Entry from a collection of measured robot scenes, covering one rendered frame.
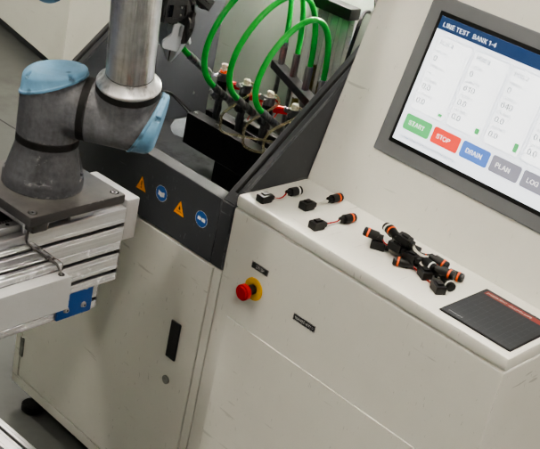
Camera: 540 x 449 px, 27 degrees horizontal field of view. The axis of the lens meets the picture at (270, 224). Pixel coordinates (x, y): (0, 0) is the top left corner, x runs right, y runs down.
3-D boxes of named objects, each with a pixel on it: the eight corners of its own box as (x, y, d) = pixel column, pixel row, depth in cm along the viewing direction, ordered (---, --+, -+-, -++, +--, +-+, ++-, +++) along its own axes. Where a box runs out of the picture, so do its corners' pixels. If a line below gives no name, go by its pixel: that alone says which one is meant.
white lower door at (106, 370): (15, 374, 309) (40, 152, 280) (21, 371, 311) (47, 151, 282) (163, 508, 272) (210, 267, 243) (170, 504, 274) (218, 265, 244)
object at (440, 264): (350, 245, 222) (356, 220, 220) (383, 234, 229) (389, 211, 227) (439, 297, 209) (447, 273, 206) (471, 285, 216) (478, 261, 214)
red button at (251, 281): (230, 297, 235) (234, 276, 233) (243, 293, 238) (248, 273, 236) (247, 309, 232) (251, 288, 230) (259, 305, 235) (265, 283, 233)
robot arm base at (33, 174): (34, 206, 197) (40, 155, 193) (-16, 172, 205) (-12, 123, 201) (99, 190, 208) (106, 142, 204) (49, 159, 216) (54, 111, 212)
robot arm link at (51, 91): (26, 115, 208) (33, 46, 202) (95, 131, 208) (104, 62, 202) (5, 136, 197) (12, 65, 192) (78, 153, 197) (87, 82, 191)
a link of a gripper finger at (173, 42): (152, 62, 231) (159, 20, 227) (173, 60, 236) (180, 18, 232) (161, 68, 230) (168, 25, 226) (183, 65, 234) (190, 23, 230)
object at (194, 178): (45, 152, 279) (53, 93, 272) (60, 151, 282) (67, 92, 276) (209, 263, 244) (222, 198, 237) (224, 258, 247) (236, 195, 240)
